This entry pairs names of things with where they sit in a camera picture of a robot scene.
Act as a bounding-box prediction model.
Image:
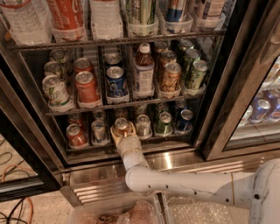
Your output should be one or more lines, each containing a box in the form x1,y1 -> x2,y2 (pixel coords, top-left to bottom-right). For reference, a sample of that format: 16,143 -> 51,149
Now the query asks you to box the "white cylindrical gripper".
110,122 -> 142,158

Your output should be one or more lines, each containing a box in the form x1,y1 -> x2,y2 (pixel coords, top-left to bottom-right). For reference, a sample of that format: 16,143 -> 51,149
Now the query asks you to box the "orange can bottom shelf front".
113,117 -> 130,137

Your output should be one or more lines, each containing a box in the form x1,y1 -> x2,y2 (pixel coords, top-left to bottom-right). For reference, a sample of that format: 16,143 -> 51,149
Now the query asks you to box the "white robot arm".
110,122 -> 280,224

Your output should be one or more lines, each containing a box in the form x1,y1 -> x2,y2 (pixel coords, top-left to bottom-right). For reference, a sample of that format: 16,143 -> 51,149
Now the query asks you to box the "white can bottom shelf front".
136,115 -> 151,138

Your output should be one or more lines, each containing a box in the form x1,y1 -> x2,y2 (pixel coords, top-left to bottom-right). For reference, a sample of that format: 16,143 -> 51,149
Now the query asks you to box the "silver can bottom shelf front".
91,120 -> 109,144

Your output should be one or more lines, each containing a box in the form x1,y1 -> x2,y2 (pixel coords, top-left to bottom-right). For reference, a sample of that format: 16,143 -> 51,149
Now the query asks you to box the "green can bottom shelf front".
156,111 -> 172,134

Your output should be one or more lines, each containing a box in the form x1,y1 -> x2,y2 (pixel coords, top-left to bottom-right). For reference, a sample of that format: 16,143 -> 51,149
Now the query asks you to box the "blue pepsi can middle front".
106,66 -> 128,98

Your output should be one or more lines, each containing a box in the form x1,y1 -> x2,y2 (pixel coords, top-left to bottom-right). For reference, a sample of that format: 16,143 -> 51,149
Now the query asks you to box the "red can bottom shelf front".
66,123 -> 88,147

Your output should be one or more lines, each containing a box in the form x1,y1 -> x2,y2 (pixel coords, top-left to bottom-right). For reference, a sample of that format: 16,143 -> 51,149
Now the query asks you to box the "red can shelf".
75,71 -> 100,103
73,58 -> 95,74
66,123 -> 88,147

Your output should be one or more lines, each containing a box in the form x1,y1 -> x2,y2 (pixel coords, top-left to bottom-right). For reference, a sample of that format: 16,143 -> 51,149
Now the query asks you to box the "red can middle shelf front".
75,71 -> 100,103

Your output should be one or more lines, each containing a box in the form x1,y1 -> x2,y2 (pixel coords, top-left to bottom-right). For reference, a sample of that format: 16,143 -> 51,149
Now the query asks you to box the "blue can bottom shelf front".
176,109 -> 193,131

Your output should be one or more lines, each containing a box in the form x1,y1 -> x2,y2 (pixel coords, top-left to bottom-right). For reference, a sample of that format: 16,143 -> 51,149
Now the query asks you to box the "gold can middle shelf front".
160,62 -> 181,92

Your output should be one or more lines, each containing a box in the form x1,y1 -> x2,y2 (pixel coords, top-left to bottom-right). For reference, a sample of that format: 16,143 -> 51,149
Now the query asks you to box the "blue can middle shelf rear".
104,53 -> 123,69

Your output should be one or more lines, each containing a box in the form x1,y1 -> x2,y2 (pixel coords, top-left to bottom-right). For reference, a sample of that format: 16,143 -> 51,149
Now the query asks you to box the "white green can middle shelf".
42,74 -> 70,107

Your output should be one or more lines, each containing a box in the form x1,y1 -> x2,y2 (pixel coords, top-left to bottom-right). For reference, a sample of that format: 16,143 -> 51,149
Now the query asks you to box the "red can middle shelf rear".
73,58 -> 95,74

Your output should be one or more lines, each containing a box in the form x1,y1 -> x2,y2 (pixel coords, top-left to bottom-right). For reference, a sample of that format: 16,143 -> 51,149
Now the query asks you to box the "green can middle shelf front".
185,59 -> 208,90

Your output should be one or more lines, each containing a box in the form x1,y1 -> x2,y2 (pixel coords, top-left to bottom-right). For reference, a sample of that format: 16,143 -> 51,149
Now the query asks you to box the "green tall can top shelf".
125,0 -> 156,25

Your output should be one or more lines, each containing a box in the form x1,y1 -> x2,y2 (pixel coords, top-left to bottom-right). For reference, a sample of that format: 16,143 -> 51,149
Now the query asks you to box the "right glass fridge door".
204,0 -> 280,160

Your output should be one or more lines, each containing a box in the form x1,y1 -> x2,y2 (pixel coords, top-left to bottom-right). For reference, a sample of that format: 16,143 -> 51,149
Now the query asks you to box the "red cola bottle top shelf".
46,0 -> 84,31

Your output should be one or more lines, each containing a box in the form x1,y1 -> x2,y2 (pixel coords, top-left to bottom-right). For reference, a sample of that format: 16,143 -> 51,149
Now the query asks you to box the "blue silver can top shelf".
165,0 -> 186,22

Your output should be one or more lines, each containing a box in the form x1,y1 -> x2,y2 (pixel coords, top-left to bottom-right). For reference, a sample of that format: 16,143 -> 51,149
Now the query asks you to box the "blue can behind right door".
249,99 -> 270,123

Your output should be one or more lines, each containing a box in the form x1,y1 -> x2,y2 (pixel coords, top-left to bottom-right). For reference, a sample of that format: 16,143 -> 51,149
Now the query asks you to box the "brown tea bottle white label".
134,43 -> 154,92

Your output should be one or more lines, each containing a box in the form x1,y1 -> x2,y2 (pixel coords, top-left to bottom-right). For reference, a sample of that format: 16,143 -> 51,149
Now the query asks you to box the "clear plastic bin left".
66,193 -> 165,224

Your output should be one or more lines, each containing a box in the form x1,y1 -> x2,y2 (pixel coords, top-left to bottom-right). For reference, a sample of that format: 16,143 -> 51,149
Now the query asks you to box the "clear plastic bin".
162,192 -> 249,224
66,193 -> 165,224

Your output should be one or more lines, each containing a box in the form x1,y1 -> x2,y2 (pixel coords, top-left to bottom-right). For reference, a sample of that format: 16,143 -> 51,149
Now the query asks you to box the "clear plastic bin right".
162,192 -> 249,224

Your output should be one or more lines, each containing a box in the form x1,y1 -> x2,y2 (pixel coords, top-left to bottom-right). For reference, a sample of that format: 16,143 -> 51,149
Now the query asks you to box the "clear water bottle top left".
0,0 -> 52,46

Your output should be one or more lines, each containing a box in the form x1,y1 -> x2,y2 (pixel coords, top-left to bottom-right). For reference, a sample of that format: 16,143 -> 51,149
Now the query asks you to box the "orange cable on floor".
0,164 -> 35,224

